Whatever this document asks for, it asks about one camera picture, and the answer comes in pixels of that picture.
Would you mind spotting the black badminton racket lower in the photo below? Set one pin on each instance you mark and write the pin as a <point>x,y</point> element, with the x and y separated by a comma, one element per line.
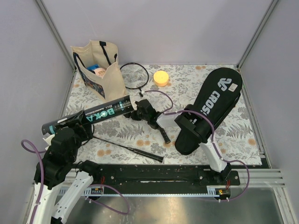
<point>158,158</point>

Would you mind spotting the yellow grip tape roll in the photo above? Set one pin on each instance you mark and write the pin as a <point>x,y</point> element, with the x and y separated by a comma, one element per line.
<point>161,78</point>

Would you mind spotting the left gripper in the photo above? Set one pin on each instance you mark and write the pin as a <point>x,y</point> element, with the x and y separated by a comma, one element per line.
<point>85,131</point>

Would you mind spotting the black shuttlecock tube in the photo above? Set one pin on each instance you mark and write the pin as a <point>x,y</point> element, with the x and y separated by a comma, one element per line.
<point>95,114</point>

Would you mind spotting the black racket cover bag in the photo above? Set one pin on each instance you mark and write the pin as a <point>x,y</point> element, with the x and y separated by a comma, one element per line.
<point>218,95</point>

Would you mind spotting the beige canvas tote bag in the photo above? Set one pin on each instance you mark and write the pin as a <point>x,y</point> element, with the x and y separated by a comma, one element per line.
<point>97,63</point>

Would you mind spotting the black badminton racket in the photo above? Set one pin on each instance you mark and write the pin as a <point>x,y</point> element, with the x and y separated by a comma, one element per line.
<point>135,77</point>
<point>158,158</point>

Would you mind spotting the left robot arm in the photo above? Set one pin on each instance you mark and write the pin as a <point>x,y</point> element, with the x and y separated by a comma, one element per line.
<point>64,140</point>

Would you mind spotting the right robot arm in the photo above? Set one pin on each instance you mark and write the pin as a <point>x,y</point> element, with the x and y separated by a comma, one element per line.
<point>220,169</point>

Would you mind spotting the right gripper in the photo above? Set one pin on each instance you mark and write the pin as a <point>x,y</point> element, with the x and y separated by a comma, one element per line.
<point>132,115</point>

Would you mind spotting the blue pink item in bag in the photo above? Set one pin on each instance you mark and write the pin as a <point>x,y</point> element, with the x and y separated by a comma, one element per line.
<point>97,70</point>

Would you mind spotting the black badminton racket upper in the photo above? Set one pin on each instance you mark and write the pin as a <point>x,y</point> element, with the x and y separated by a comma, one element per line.
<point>135,77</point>

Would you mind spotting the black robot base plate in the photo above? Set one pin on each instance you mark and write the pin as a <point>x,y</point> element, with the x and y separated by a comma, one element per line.
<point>162,179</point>

